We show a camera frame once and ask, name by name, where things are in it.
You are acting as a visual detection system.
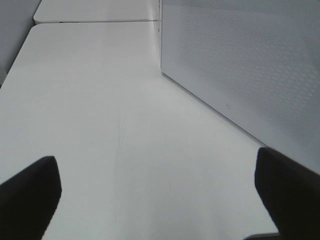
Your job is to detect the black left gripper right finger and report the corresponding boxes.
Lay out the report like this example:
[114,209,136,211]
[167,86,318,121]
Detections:
[254,147,320,240]

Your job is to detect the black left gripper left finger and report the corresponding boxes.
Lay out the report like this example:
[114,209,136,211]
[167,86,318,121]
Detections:
[0,156,62,240]

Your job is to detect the white microwave door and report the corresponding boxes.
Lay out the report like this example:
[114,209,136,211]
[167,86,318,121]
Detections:
[161,0,320,173]

